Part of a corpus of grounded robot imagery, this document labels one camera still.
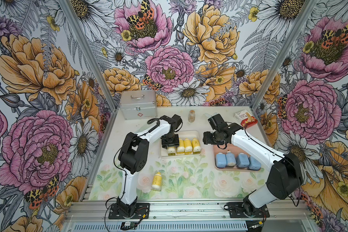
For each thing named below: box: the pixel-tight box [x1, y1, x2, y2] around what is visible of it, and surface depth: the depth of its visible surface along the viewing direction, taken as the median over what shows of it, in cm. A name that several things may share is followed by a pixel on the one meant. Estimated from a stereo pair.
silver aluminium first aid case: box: [119, 89, 158, 120], surface depth 111 cm
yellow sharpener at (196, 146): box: [191, 137, 202, 155], surface depth 93 cm
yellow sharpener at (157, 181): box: [151, 171, 162, 190], surface depth 78 cm
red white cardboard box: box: [233, 109, 259, 129], surface depth 111 cm
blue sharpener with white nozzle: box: [225, 149, 237, 167], surface depth 87 cm
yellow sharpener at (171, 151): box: [167, 146, 176, 157], surface depth 91 cm
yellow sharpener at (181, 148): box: [176, 138, 186, 155], surface depth 91 cm
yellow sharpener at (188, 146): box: [183, 137, 193, 155], surface depth 93 cm
